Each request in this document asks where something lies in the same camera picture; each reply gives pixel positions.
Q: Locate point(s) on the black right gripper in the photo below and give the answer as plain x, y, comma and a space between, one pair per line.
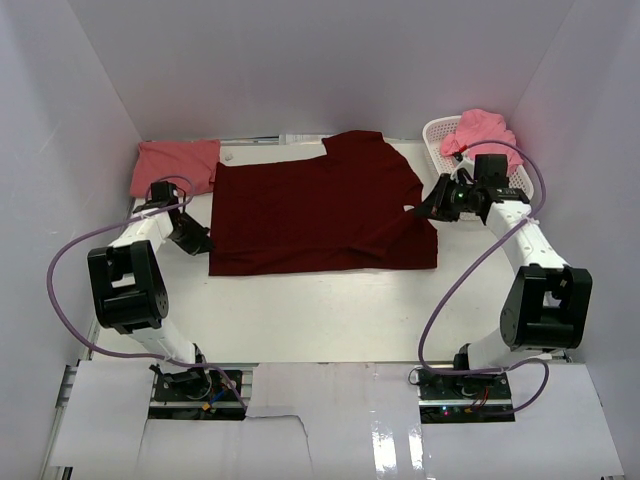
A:
435, 206

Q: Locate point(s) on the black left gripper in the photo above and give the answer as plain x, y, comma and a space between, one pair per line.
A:
200, 243

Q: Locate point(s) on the dark red t-shirt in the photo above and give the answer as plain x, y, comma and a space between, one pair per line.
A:
348, 209

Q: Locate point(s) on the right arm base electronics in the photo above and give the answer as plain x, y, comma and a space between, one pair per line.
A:
445, 400

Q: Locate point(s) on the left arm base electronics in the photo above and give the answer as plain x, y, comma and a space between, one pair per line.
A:
200, 395

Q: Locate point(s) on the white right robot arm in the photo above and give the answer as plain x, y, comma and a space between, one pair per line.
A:
547, 305

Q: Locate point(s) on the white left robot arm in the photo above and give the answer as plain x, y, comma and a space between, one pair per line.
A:
128, 289

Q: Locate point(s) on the white plastic basket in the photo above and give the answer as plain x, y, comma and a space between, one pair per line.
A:
439, 133

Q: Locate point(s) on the folded salmon t-shirt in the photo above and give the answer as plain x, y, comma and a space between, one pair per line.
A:
191, 165

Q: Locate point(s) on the crumpled pink t-shirt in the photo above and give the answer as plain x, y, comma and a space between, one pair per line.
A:
476, 125

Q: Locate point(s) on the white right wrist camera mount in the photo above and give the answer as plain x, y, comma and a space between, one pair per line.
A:
463, 172

